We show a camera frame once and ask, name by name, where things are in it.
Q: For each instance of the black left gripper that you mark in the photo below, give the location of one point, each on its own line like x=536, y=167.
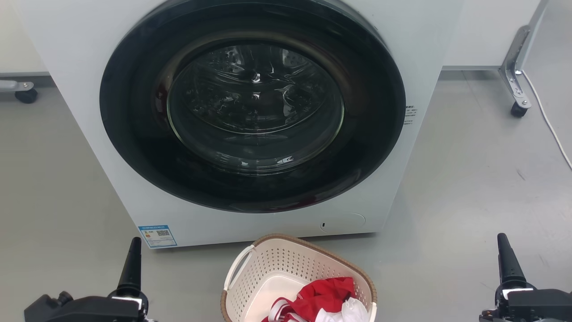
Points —
x=94, y=311

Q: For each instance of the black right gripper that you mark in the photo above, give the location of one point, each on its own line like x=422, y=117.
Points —
x=536, y=306

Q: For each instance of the cream perforated laundry basket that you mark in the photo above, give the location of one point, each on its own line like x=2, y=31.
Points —
x=272, y=268

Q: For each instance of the blue energy label sticker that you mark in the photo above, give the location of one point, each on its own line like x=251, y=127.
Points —
x=157, y=236

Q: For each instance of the round black glass washer door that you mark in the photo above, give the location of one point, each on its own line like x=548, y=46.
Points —
x=134, y=134

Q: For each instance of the white front-load washing machine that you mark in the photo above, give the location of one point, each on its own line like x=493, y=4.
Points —
x=80, y=134

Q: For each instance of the black caster wheel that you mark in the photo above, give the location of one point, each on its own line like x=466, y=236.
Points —
x=26, y=96
x=519, y=110

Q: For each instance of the oval washer filter flap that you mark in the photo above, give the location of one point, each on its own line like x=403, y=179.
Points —
x=342, y=222

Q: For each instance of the small printed text sticker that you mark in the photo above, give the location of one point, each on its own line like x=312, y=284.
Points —
x=410, y=114

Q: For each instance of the red garment with white stripes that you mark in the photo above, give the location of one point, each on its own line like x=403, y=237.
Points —
x=322, y=295

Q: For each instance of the white panel board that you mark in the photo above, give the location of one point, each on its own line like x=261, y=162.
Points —
x=487, y=31
x=18, y=40

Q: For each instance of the metal caster frame right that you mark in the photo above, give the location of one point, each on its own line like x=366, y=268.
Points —
x=514, y=67

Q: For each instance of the grey metal caster bracket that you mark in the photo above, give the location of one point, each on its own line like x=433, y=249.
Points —
x=13, y=85

